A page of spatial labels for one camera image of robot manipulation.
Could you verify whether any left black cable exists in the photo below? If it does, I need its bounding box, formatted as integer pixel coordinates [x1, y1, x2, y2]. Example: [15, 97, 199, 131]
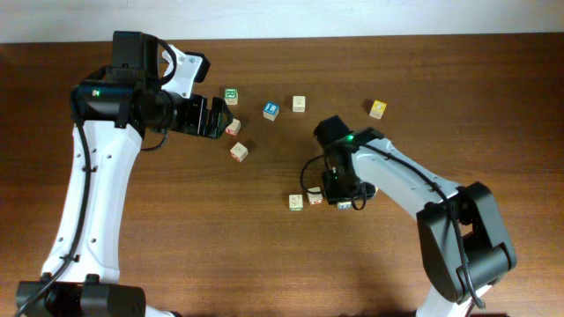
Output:
[12, 39, 178, 317]

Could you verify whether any green R wooden block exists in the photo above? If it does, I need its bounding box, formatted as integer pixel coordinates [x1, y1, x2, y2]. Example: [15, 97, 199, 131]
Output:
[224, 88, 239, 106]

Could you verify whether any red A number wooden block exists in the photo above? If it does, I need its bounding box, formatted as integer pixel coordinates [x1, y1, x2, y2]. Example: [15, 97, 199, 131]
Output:
[307, 187, 323, 205]

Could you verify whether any blue D wooden block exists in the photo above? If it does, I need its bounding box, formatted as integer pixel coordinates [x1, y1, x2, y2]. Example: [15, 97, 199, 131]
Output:
[337, 202, 353, 210]

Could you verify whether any red edged wooden block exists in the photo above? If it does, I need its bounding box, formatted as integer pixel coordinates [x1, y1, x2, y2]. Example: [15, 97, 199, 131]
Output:
[230, 143, 249, 162]

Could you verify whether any black cable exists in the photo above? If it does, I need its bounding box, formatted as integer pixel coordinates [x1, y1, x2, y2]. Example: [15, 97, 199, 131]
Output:
[12, 39, 178, 317]
[300, 143, 487, 309]

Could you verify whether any right black cable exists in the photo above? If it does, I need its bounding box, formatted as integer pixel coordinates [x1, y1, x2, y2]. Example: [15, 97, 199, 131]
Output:
[300, 143, 487, 309]

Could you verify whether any plain number wooden block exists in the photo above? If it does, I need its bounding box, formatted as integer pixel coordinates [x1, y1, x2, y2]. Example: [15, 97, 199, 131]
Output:
[292, 96, 306, 113]

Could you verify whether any red letter wooden block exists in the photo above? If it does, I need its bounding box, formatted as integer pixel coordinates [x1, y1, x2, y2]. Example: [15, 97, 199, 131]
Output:
[226, 119, 241, 136]

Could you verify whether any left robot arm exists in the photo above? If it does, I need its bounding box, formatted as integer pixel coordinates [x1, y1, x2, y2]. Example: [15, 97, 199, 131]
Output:
[16, 31, 234, 316]

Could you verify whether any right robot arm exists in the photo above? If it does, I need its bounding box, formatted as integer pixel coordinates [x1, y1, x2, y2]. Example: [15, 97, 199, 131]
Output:
[314, 116, 517, 316]

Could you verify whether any green edged wooden block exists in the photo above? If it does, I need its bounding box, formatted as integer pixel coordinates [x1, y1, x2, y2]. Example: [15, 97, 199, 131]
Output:
[289, 194, 303, 211]

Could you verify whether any yellow O wooden block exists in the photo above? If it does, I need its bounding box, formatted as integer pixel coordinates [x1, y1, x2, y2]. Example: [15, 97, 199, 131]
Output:
[369, 100, 387, 120]

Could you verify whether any blue L wooden block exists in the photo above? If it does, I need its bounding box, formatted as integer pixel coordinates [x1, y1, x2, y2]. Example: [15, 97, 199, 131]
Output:
[263, 102, 279, 121]

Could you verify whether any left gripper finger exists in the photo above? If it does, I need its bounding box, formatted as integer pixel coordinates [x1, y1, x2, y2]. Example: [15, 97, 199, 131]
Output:
[208, 97, 234, 122]
[204, 118, 229, 139]

